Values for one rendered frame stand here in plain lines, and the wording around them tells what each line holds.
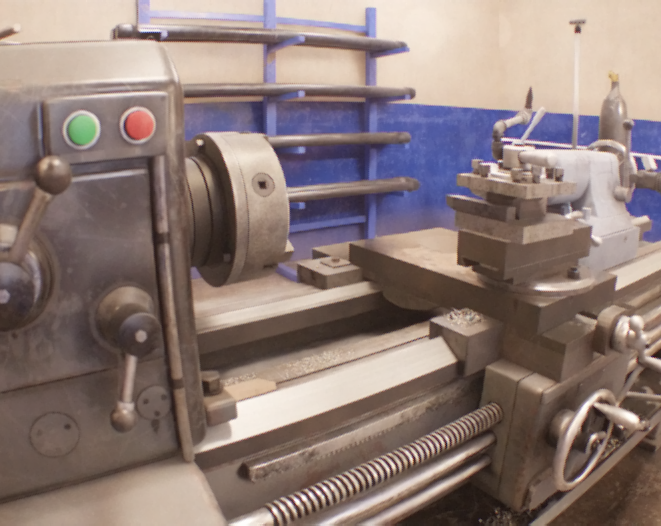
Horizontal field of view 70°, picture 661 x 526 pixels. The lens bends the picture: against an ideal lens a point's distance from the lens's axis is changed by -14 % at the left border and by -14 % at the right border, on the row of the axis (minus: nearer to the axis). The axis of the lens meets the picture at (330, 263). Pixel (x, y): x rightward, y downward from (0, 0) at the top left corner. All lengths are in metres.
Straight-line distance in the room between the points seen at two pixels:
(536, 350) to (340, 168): 3.88
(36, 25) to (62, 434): 3.44
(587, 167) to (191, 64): 3.12
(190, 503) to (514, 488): 0.64
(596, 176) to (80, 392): 1.41
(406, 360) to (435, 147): 4.65
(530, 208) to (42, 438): 0.85
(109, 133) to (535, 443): 0.85
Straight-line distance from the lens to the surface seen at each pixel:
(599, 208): 1.60
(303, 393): 0.81
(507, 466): 1.06
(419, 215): 5.42
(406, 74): 5.20
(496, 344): 1.02
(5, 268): 0.49
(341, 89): 4.25
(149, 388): 0.63
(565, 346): 0.96
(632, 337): 1.04
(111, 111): 0.53
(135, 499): 0.66
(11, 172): 0.55
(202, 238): 0.80
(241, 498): 0.84
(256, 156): 0.81
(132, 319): 0.53
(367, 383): 0.86
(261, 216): 0.79
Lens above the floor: 1.24
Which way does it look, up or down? 16 degrees down
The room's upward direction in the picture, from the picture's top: straight up
